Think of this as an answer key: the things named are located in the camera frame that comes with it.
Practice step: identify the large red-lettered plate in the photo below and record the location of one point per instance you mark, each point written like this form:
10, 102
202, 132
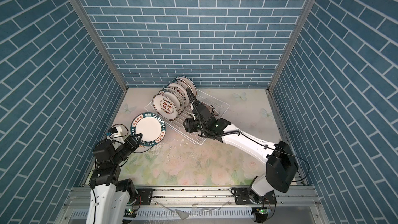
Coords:
188, 82
164, 107
182, 91

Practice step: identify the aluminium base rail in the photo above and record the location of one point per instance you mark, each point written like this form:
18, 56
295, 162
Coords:
299, 205

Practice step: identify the front large red-lettered plate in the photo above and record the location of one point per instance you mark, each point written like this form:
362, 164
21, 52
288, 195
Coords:
164, 107

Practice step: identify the circuit board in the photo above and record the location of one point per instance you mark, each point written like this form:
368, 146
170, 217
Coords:
260, 214
130, 213

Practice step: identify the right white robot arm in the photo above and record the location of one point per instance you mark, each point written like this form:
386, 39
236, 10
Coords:
280, 162

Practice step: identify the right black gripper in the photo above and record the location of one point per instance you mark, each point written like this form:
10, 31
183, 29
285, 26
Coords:
188, 126

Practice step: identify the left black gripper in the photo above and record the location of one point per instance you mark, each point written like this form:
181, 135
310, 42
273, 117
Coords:
129, 142

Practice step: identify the small green-rim plate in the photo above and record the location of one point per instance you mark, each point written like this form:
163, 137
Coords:
153, 130

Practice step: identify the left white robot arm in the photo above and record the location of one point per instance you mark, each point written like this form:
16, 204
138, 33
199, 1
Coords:
109, 196

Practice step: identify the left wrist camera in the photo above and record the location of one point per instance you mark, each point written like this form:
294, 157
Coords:
115, 132

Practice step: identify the right circuit board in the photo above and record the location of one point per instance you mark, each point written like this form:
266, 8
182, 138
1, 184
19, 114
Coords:
260, 214

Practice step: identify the white wire dish rack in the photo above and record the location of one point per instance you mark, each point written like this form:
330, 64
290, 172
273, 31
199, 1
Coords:
203, 96

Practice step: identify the left circuit board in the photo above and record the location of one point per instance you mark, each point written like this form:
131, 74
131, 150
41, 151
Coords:
130, 213

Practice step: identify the back large red-lettered plate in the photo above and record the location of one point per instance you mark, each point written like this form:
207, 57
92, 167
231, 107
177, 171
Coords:
188, 82

